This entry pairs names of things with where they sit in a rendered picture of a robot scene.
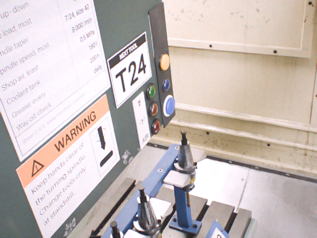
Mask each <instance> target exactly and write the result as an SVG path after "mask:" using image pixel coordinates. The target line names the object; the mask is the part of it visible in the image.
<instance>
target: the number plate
mask: <svg viewBox="0 0 317 238"><path fill-rule="evenodd" d="M211 238H225V237H224V235H223V234H222V233H221V232H220V230H219V229H218V228H216V229H215V231H214V233H213V235H212V237H211Z"/></svg>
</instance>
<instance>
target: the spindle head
mask: <svg viewBox="0 0 317 238"><path fill-rule="evenodd" d="M161 2H162V0H93V3H94V8H95V13H96V18H97V23H98V28H99V33H100V35H101V41H102V46H103V51H104V56H105V60H107V59H108V58H109V57H111V56H112V55H114V54H115V53H116V52H118V51H119V50H120V49H122V48H123V47H125V46H126V45H127V44H129V43H130V42H131V41H133V40H134V39H136V38H137V37H138V36H140V35H141V34H142V33H143V32H144V31H145V32H146V39H147V46H148V53H149V61H150V68H151V72H152V76H151V77H150V78H149V79H148V80H147V81H146V82H145V83H143V84H142V86H141V87H140V88H139V89H138V90H137V91H135V92H134V93H133V94H132V95H131V96H130V97H129V98H128V99H127V100H126V101H125V102H124V103H123V104H122V105H121V106H120V107H118V108H116V105H115V102H114V97H113V92H112V87H111V82H110V87H109V88H108V89H107V90H106V91H105V92H103V93H102V94H101V95H100V96H99V97H98V98H96V99H95V100H94V101H93V102H92V103H91V104H90V105H88V106H87V107H86V108H84V109H83V110H82V111H81V112H80V113H79V114H77V115H76V116H75V117H74V118H73V119H71V120H70V121H69V122H68V123H67V124H66V125H64V126H63V127H62V128H61V129H60V130H58V131H57V132H56V133H55V134H54V135H53V136H51V137H50V138H49V139H47V140H46V141H45V142H44V143H43V144H41V145H40V146H39V147H38V148H37V149H36V150H35V151H34V152H32V153H31V154H30V155H28V156H27V157H26V158H25V159H24V160H23V161H20V159H19V157H18V155H17V153H16V150H15V148H14V145H13V142H12V140H11V137H10V134H9V132H8V129H7V127H6V124H5V121H4V120H3V117H2V115H1V112H0V238H43V236H42V233H41V231H40V228H39V226H38V223H37V221H36V218H35V216H34V213H33V210H32V208H31V205H30V203H29V200H28V198H27V195H26V193H25V190H24V187H23V185H22V183H21V181H20V179H19V176H18V174H17V171H16V170H17V168H18V167H20V166H21V165H22V164H24V163H25V162H26V161H27V160H28V159H29V158H31V157H32V156H33V155H35V154H36V153H37V152H38V151H39V150H40V149H41V148H42V147H43V146H45V145H46V144H47V143H48V142H50V141H51V140H52V139H53V138H54V137H56V136H57V135H58V134H59V133H60V132H61V131H63V130H64V129H65V128H66V127H68V126H69V125H70V124H71V123H72V122H73V121H74V120H75V119H77V118H78V117H79V116H80V115H81V114H82V113H84V112H85V111H86V110H87V109H88V108H90V107H91V106H92V105H93V104H94V103H95V102H97V101H98V100H99V99H100V98H101V97H102V96H104V95H105V94H106V98H107V103H108V107H109V112H110V117H111V122H112V127H113V131H114V136H115V138H116V143H117V147H118V152H119V157H120V160H119V161H118V162H117V163H116V164H115V165H114V166H113V167H112V168H111V170H110V171H109V172H108V173H107V174H106V175H105V176H104V178H103V179H102V180H101V181H100V182H99V184H98V185H97V186H96V187H95V188H94V189H93V190H92V191H91V192H90V193H89V194H88V195H87V197H86V198H85V199H84V200H83V201H82V202H81V203H80V205H79V206H78V207H77V208H76V209H75V210H74V211H73V212H72V213H71V214H70V216H69V217H68V218H67V219H66V220H65V222H64V223H63V224H62V225H61V226H60V227H59V228H58V229H57V230H56V231H55V232H54V234H53V235H52V236H51V237H50V238H67V237H68V235H69V234H70V233H71V232H72V231H73V230H74V228H75V227H76V226H77V225H78V223H80V221H81V220H82V219H83V218H84V217H85V216H86V214H87V213H88V212H89V211H90V210H91V208H92V207H93V206H94V204H95V203H96V202H97V201H98V200H99V199H100V198H101V197H102V196H103V194H104V193H105V192H106V191H107V190H108V188H109V187H110V186H111V184H112V183H113V182H114V181H115V180H116V179H117V177H119V176H120V174H121V173H122V172H123V171H124V170H125V169H126V167H127V166H128V165H129V164H130V163H131V162H132V160H133V159H134V158H135V156H136V155H137V154H138V153H139V152H140V150H141V149H140V143H139V137H138V131H137V126H136V120H135V114H134V108H133V103H132V101H133V100H134V99H135V98H136V97H137V96H139V95H140V94H141V93H142V92H143V93H144V99H145V106H146V112H147V119H148V125H149V129H150V136H151V138H152V137H153V136H154V134H153V133H152V123H153V121H154V119H155V118H159V119H160V123H161V126H162V125H163V122H162V113H161V106H160V98H159V87H158V79H157V72H156V64H155V57H154V49H153V42H152V38H151V30H150V22H149V13H148V11H149V10H151V9H152V8H154V7H156V6H157V5H158V4H160V3H161ZM106 67H107V62H106ZM107 72H108V67H107ZM108 77H109V72H108ZM109 81H110V77H109ZM149 83H154V84H155V86H156V95H155V97H154V99H153V100H151V101H150V100H147V98H146V88H147V86H148V84H149ZM153 101H157V103H158V114H157V115H156V117H154V118H151V117H150V115H149V112H148V111H149V107H150V104H151V103H152V102H153Z"/></svg>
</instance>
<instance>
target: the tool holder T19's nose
mask: <svg viewBox="0 0 317 238"><path fill-rule="evenodd" d="M194 188H195V184H194V182H193V183H192V184H189V185H187V186H185V187H183V188H180V189H181V190H182V191H183V192H186V193H189V192H191V191H192V190H193V189H194Z"/></svg>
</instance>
